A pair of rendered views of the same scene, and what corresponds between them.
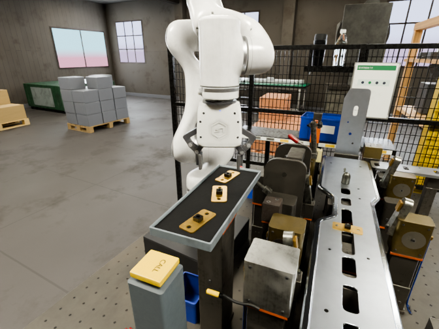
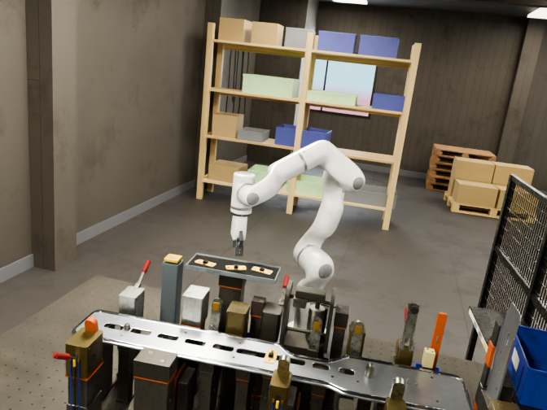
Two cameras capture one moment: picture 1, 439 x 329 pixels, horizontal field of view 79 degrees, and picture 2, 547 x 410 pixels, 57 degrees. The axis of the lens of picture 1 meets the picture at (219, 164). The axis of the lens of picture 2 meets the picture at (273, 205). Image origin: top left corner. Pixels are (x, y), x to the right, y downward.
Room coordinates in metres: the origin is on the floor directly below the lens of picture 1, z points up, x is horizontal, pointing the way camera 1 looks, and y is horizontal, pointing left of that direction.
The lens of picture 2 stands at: (0.24, -1.85, 1.98)
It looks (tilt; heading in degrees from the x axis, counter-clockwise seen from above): 16 degrees down; 75
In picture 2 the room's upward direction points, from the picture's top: 6 degrees clockwise
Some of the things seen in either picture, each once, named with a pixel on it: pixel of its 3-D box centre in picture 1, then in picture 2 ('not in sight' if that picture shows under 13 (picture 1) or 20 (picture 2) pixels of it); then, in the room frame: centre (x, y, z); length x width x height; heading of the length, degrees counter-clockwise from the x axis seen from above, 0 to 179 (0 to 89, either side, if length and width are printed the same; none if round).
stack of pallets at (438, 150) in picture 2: not in sight; (458, 169); (6.00, 6.48, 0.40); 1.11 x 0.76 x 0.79; 152
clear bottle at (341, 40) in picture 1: (340, 47); not in sight; (1.74, -0.73, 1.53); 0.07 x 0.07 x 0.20
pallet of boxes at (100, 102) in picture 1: (96, 101); not in sight; (6.01, 2.74, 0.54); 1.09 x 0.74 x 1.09; 151
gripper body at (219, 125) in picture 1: (219, 121); (239, 224); (0.60, 0.00, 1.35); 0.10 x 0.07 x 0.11; 88
